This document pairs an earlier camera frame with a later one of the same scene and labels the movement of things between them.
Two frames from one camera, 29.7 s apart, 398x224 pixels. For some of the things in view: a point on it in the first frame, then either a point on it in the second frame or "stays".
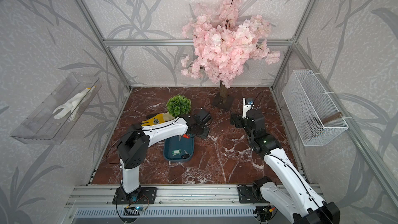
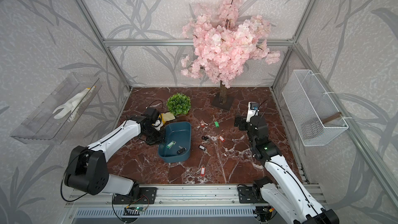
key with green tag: x=175 y=152 → x=173 y=142
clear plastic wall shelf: x=48 y=124 stays
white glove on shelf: x=71 y=109 stays
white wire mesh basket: x=315 y=116 stays
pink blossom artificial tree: x=224 y=43 stays
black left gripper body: x=202 y=132 → x=154 y=136
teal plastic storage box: x=179 y=148 stays
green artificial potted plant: x=179 y=105 stays
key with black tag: x=185 y=156 → x=183 y=150
